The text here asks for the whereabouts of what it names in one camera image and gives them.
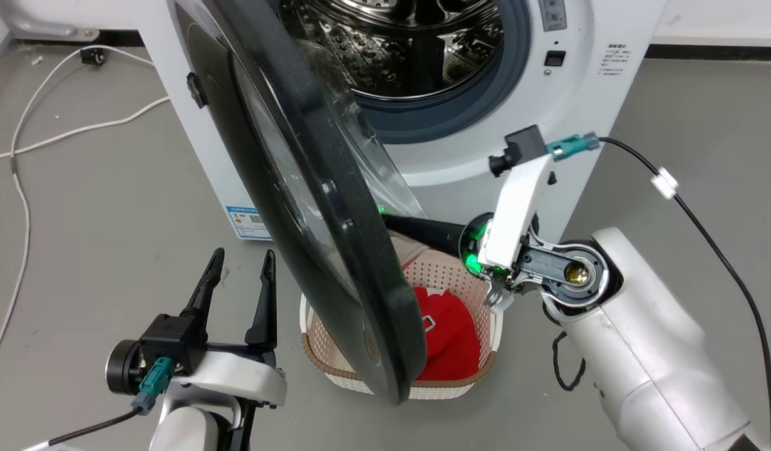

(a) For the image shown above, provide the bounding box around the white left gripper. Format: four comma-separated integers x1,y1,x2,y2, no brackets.
171,247,288,451

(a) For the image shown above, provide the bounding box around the green-lit right gripper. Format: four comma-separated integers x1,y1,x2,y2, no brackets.
382,212,611,311

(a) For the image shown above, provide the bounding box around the black round washing machine door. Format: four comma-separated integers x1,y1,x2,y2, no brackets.
172,0,428,405

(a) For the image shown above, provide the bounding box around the white front-load washing machine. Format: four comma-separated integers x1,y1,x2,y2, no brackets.
138,0,668,242

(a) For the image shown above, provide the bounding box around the grey rubber door gasket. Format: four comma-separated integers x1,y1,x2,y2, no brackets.
353,0,534,145

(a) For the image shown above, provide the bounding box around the steel washing machine drum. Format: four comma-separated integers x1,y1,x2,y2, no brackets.
277,0,506,101

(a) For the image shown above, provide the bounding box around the white perforated laundry basket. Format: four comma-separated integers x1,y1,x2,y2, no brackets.
299,231,504,401

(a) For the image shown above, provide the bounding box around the blue energy label sticker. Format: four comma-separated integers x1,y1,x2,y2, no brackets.
225,205,274,241

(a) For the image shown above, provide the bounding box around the red garment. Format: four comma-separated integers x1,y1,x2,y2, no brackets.
411,286,482,382

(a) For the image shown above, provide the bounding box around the grey button panel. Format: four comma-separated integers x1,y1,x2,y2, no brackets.
539,0,568,33

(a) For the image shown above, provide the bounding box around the white appliance base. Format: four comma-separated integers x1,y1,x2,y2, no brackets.
0,0,101,43

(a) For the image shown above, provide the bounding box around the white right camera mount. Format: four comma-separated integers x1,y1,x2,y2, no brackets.
478,153,556,268

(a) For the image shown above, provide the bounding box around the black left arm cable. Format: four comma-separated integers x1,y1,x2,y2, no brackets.
47,406,143,447

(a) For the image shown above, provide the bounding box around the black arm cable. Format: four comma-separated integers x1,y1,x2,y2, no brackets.
47,406,143,447
597,137,771,451

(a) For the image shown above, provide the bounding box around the short black looped cable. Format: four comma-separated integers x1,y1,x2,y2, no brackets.
551,331,587,393

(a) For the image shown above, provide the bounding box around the white floor cable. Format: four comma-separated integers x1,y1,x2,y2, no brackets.
0,44,157,376
0,96,171,165

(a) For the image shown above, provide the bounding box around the white cable clip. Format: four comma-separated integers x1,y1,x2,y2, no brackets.
649,167,680,200

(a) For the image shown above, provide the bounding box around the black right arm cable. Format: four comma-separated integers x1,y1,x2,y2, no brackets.
597,137,771,451

